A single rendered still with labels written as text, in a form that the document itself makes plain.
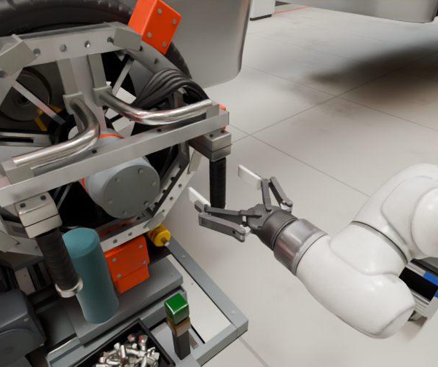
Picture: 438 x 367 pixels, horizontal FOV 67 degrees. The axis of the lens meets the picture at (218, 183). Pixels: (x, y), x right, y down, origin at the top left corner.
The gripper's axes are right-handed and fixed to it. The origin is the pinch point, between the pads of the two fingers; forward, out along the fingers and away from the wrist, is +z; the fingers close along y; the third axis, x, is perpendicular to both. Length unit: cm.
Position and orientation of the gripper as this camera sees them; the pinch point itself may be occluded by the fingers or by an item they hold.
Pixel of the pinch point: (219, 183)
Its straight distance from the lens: 72.3
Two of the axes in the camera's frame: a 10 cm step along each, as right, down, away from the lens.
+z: -6.1, -4.7, 6.3
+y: 7.9, -3.7, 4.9
